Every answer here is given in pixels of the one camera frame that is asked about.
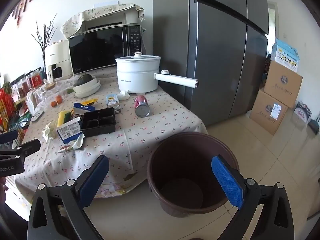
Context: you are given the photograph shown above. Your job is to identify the floral cover cloth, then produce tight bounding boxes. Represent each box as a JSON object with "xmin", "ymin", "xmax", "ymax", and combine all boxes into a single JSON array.
[{"xmin": 61, "ymin": 4, "xmax": 145, "ymax": 39}]

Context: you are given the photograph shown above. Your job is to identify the white carton with blue label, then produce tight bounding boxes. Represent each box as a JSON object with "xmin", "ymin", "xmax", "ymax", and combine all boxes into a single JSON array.
[{"xmin": 56, "ymin": 119, "xmax": 83, "ymax": 144}]

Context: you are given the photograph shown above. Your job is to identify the pale snack bag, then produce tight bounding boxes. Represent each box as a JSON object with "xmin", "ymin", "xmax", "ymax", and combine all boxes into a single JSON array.
[{"xmin": 56, "ymin": 134, "xmax": 85, "ymax": 153}]

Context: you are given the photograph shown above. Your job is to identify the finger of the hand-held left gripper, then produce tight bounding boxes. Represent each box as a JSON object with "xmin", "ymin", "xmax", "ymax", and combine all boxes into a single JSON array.
[
  {"xmin": 0, "ymin": 131, "xmax": 19, "ymax": 143},
  {"xmin": 0, "ymin": 139, "xmax": 41, "ymax": 161}
]

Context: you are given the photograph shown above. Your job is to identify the brown cardboard box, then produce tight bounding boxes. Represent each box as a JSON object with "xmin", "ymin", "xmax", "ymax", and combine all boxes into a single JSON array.
[{"xmin": 264, "ymin": 60, "xmax": 303, "ymax": 108}]

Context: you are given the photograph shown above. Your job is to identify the deep white bowl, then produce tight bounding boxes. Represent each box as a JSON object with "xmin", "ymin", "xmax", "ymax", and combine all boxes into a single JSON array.
[{"xmin": 73, "ymin": 76, "xmax": 100, "ymax": 93}]

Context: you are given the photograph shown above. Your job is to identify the red wall hanging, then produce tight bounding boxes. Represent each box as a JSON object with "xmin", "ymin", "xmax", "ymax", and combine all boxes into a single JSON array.
[{"xmin": 12, "ymin": 0, "xmax": 35, "ymax": 27}]

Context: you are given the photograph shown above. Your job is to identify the red drink can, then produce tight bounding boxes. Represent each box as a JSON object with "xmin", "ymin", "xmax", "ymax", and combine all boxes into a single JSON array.
[{"xmin": 134, "ymin": 95, "xmax": 150, "ymax": 117}]

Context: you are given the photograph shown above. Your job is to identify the blue and white printed box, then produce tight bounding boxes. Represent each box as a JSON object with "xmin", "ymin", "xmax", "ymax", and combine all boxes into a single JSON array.
[{"xmin": 271, "ymin": 38, "xmax": 300, "ymax": 73}]

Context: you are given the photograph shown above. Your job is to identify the clear plastic bag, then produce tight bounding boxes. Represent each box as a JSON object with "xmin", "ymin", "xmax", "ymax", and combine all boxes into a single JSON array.
[{"xmin": 26, "ymin": 82, "xmax": 65, "ymax": 115}]

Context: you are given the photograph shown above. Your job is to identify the milk carton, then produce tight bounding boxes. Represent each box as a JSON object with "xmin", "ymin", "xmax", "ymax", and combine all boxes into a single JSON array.
[{"xmin": 106, "ymin": 94, "xmax": 121, "ymax": 114}]

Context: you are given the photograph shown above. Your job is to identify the crumpled white paper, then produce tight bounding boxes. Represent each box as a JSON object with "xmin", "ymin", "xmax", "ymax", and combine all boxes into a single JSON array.
[{"xmin": 42, "ymin": 120, "xmax": 58, "ymax": 142}]

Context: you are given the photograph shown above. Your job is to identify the brown plastic trash bin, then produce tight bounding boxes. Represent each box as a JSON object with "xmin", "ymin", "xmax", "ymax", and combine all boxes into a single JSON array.
[{"xmin": 147, "ymin": 131, "xmax": 239, "ymax": 218}]

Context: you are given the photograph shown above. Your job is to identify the cardboard box with white label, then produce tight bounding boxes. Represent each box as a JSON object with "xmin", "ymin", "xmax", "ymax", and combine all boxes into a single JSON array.
[{"xmin": 249, "ymin": 89, "xmax": 289, "ymax": 136}]

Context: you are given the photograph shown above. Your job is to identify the green squash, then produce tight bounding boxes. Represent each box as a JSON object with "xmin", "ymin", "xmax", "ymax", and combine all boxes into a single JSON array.
[{"xmin": 73, "ymin": 74, "xmax": 93, "ymax": 87}]

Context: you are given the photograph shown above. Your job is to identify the row of red snack packets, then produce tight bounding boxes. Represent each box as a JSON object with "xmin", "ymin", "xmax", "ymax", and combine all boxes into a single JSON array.
[{"xmin": 12, "ymin": 67, "xmax": 47, "ymax": 98}]

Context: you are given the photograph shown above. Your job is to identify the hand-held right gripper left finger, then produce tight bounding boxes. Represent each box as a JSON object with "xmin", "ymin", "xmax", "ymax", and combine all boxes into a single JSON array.
[{"xmin": 27, "ymin": 155, "xmax": 110, "ymax": 240}]

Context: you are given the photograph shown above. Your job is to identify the yellow sponge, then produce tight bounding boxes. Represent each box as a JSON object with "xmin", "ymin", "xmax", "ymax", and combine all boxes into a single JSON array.
[{"xmin": 57, "ymin": 110, "xmax": 73, "ymax": 128}]

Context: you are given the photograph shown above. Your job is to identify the black microwave oven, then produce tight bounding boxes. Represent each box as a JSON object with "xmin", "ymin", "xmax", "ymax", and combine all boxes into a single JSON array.
[{"xmin": 68, "ymin": 24, "xmax": 143, "ymax": 76}]

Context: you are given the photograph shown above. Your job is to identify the red printed bag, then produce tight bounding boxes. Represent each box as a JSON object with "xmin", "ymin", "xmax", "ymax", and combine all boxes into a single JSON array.
[{"xmin": 0, "ymin": 90, "xmax": 18, "ymax": 130}]

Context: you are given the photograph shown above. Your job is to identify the white remote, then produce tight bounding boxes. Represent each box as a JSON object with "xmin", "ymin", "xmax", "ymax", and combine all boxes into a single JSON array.
[{"xmin": 31, "ymin": 110, "xmax": 45, "ymax": 122}]

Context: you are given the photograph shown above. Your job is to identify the white electric pot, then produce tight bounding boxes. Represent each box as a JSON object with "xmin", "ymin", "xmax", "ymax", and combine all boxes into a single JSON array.
[{"xmin": 115, "ymin": 52, "xmax": 199, "ymax": 93}]

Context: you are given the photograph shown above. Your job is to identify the grey refrigerator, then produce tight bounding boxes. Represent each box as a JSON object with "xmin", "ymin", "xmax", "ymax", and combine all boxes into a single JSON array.
[{"xmin": 153, "ymin": 0, "xmax": 269, "ymax": 128}]

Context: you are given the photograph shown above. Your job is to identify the dried branches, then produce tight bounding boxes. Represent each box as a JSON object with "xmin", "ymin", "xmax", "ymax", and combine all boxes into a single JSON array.
[{"xmin": 29, "ymin": 12, "xmax": 58, "ymax": 48}]

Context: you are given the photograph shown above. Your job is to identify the floral cherry tablecloth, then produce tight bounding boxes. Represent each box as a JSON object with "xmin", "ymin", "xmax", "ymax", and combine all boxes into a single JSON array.
[{"xmin": 14, "ymin": 67, "xmax": 208, "ymax": 199}]

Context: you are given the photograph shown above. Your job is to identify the black plastic tray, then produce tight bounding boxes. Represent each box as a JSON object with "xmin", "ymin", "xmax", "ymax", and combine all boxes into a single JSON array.
[{"xmin": 80, "ymin": 107, "xmax": 117, "ymax": 138}]

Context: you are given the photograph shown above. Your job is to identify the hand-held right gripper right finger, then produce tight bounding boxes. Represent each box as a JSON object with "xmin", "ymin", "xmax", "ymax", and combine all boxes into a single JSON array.
[{"xmin": 211, "ymin": 155, "xmax": 295, "ymax": 240}]

